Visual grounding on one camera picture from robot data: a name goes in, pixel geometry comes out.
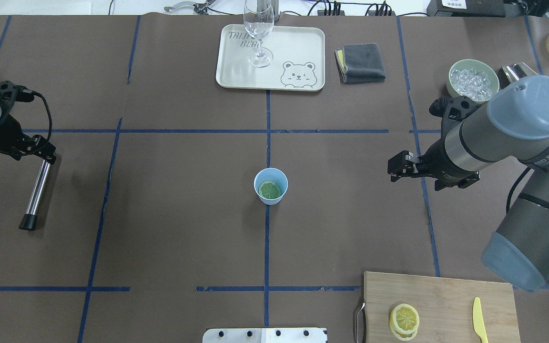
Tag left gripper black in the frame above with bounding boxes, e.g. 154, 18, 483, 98
0, 81, 57, 165

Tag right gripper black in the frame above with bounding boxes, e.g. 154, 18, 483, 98
387, 96, 481, 191

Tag steel muddler black cap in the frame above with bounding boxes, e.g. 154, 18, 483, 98
18, 161, 51, 232

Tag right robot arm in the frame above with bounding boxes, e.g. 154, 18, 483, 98
387, 75, 549, 293

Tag light blue cup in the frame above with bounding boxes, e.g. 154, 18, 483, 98
254, 168, 288, 205

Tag lemon slices on board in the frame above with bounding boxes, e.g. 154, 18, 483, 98
388, 303, 420, 342

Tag grey folded cloth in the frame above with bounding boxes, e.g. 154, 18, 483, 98
334, 43, 387, 84

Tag green bowl of ice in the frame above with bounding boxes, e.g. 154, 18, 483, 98
446, 59, 500, 103

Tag wooden cutting board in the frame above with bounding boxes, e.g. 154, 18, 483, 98
354, 272, 520, 343

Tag metal tongs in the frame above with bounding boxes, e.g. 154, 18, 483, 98
500, 62, 538, 90

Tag cream bear tray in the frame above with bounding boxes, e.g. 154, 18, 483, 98
215, 24, 326, 91

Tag yellow plastic knife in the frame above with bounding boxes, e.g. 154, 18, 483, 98
471, 297, 489, 343

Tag black power strip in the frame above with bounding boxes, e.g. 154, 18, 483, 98
306, 0, 396, 17

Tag black device box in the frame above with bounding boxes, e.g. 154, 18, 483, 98
426, 0, 549, 18

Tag clear wine glass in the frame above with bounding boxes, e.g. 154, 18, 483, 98
244, 0, 275, 68

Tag metal clamp tool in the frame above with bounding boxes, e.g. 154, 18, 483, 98
163, 0, 211, 15

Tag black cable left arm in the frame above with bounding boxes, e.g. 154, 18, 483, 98
15, 88, 53, 141

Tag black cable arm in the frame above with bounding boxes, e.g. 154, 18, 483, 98
506, 164, 535, 227
15, 88, 53, 141

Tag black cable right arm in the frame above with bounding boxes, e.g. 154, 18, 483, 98
506, 164, 535, 227

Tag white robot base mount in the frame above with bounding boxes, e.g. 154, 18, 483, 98
202, 327, 328, 343

